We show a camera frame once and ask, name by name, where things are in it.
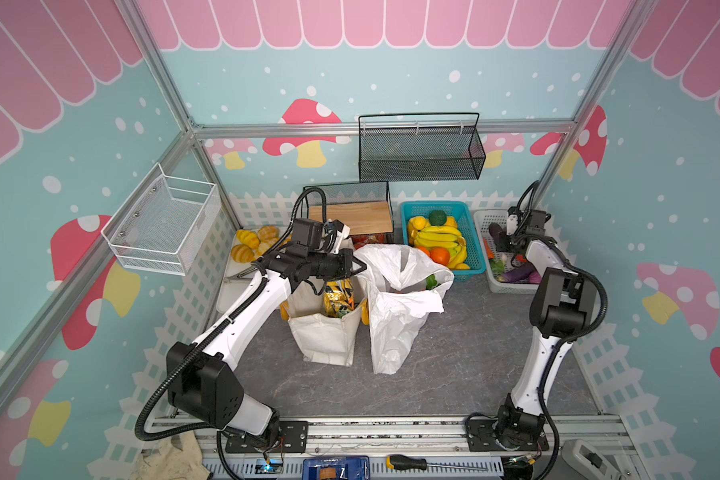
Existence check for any gold black snack bag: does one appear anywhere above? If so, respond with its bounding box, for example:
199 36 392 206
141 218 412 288
323 279 356 318

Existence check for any white canvas tote bag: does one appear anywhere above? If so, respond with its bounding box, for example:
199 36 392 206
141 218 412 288
280 278 368 367

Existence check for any white plastic grocery bag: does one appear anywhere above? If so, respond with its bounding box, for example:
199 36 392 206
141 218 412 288
354 244 455 375

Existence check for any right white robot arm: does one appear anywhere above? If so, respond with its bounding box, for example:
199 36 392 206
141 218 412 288
490 181 608 451

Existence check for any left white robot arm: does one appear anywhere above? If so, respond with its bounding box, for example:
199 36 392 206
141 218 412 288
134 213 367 451

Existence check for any white plastic vegetable basket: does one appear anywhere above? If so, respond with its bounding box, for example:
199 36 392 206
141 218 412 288
474 209 571 295

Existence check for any dark purple eggplant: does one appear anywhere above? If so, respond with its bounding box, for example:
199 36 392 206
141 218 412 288
497 263 541 285

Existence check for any striped bread roll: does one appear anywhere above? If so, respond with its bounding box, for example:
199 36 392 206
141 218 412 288
236 229 261 250

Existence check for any teal plastic fruit basket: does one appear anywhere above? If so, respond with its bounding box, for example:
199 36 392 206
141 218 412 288
399 200 487 281

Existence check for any yellow banana bunch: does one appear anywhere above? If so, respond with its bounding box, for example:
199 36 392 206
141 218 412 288
409 226 470 271

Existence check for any green avocado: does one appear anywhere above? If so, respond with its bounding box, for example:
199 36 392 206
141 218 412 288
428 210 448 226

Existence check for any orange fruit right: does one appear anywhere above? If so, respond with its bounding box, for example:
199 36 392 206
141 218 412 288
429 247 451 266

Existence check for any yellow lemon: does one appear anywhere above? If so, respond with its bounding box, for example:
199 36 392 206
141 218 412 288
409 216 430 231

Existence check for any blue electronics box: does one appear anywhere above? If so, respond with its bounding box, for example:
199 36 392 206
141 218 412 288
302 456 371 480

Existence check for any beige cloth rag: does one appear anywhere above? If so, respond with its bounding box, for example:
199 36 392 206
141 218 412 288
129 432 212 480

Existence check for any black wire snack shelf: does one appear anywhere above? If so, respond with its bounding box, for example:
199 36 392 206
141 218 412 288
299 182 395 249

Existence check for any black mesh wall basket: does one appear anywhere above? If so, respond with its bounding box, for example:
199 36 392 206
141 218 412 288
357 112 487 183

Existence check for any white wire wall basket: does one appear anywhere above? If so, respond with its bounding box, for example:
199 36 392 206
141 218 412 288
101 164 221 276

